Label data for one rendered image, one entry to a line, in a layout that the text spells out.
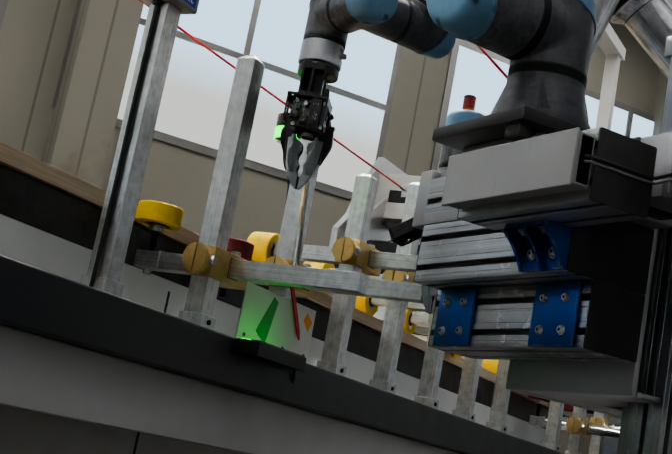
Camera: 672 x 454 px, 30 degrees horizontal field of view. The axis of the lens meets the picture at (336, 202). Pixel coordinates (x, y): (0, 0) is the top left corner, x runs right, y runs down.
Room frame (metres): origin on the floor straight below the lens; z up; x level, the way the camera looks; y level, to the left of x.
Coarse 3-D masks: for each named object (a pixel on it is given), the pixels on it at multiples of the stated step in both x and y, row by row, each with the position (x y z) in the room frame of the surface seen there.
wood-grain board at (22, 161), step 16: (0, 144) 1.84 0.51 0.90; (0, 160) 1.85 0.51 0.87; (16, 160) 1.88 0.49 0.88; (32, 160) 1.91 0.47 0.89; (32, 176) 1.92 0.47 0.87; (48, 176) 1.95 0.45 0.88; (64, 176) 1.98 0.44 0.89; (80, 192) 2.02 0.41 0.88; (96, 192) 2.05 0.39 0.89; (176, 240) 2.28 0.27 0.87; (192, 240) 2.32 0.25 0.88; (320, 304) 2.80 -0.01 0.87; (352, 320) 2.97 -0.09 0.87; (368, 320) 3.02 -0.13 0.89; (448, 352) 3.49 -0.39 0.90
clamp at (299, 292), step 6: (270, 258) 2.23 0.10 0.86; (276, 258) 2.22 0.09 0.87; (282, 258) 2.23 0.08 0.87; (282, 264) 2.22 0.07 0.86; (288, 264) 2.23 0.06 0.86; (300, 264) 2.26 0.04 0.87; (300, 288) 2.27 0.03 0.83; (300, 294) 2.30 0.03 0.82; (306, 294) 2.30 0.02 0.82; (312, 294) 2.31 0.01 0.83
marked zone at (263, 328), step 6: (276, 300) 2.20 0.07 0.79; (270, 306) 2.19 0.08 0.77; (276, 306) 2.21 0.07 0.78; (270, 312) 2.19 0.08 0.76; (264, 318) 2.18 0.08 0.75; (270, 318) 2.20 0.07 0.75; (264, 324) 2.18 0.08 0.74; (270, 324) 2.20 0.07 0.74; (258, 330) 2.17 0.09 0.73; (264, 330) 2.19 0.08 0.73; (264, 336) 2.19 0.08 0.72
